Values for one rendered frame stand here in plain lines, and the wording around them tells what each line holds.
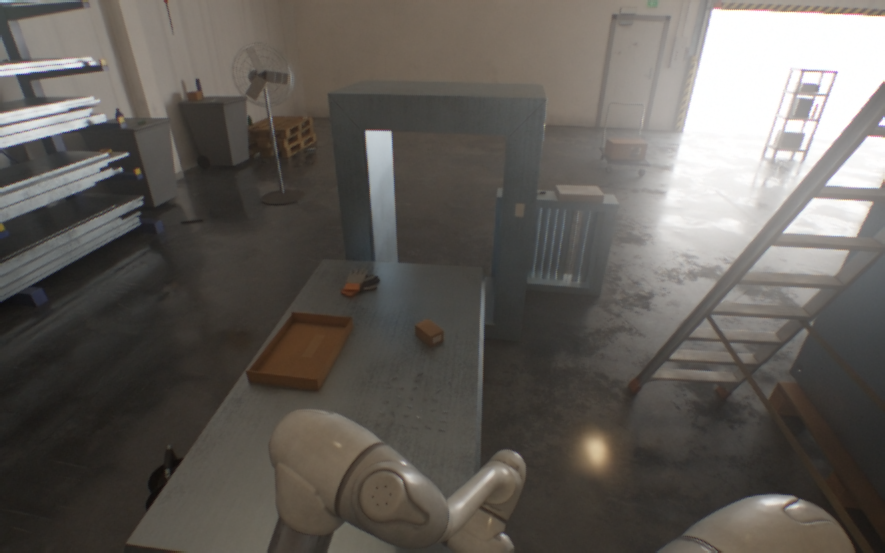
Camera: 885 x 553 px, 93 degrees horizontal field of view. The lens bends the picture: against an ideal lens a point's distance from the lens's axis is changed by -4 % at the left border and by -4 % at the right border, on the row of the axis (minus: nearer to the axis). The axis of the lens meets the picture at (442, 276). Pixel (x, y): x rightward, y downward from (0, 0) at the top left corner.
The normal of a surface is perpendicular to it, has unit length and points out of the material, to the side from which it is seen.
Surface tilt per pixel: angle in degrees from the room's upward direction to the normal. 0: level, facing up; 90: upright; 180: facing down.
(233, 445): 0
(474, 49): 90
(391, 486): 33
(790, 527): 5
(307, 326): 0
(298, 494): 62
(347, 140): 90
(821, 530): 18
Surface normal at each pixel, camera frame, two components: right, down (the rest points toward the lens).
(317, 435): -0.16, -0.75
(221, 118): -0.20, 0.55
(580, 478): 0.00, -0.87
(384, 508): -0.15, -0.58
